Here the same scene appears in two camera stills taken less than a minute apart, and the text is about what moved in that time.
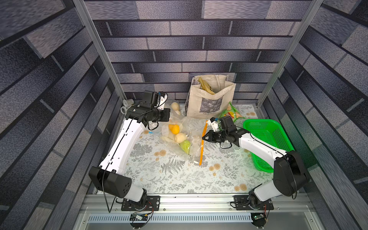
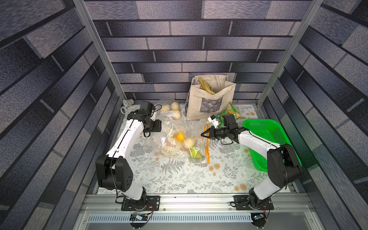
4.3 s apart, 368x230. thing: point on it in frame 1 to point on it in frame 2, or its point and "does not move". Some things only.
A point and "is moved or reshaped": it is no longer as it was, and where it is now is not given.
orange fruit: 174,128 to 179,136
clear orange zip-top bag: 186,136 is moved or reshaped
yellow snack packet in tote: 205,86 does not move
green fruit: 185,145 to 195,152
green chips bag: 232,112 does not move
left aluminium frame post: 100,50 does not move
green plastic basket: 270,131 does not move
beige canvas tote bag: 201,104 does not move
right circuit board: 258,219 does not move
